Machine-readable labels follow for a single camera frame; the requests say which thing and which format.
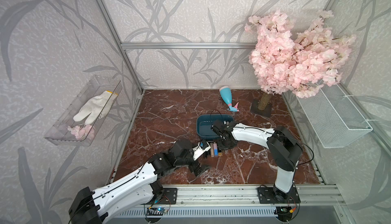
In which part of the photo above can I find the blue pink lipstick tube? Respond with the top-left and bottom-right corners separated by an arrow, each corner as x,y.
213,143 -> 219,157

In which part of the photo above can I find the teal plastic storage box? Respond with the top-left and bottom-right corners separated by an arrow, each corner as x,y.
197,114 -> 234,141

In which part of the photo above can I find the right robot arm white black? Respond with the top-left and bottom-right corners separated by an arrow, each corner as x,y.
211,120 -> 303,195

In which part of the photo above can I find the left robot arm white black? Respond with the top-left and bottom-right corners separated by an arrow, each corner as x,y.
69,139 -> 211,224

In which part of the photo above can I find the tan lipstick tube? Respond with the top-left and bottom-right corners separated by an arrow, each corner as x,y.
210,143 -> 215,157

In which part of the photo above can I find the left circuit board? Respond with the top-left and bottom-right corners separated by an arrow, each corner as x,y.
146,207 -> 170,216

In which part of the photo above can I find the circuit board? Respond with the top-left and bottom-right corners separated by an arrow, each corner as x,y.
274,207 -> 298,224
146,207 -> 170,216

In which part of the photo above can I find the right circuit board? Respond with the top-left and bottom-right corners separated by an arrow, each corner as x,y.
274,207 -> 298,224

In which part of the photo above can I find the pink artificial blossom tree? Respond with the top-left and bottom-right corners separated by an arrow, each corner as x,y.
245,10 -> 356,117

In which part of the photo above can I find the pink flower on shelf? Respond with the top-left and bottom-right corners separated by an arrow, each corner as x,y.
67,124 -> 95,141

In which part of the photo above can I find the white cotton glove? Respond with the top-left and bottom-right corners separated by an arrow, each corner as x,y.
73,91 -> 118,125

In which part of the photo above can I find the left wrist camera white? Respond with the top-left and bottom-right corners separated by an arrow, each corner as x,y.
193,140 -> 211,161

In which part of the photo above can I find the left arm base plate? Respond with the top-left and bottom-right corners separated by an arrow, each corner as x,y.
147,188 -> 178,205

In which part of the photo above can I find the aluminium front rail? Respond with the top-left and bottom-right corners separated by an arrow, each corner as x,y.
122,184 -> 347,208

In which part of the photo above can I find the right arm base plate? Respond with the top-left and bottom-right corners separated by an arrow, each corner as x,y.
257,185 -> 301,205

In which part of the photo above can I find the white wire mesh basket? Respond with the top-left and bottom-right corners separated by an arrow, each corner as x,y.
298,85 -> 373,148

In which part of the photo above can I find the clear acrylic wall shelf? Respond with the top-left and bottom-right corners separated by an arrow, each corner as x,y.
44,75 -> 123,147

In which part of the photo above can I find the aluminium frame back crossbar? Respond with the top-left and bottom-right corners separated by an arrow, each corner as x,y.
121,42 -> 256,50

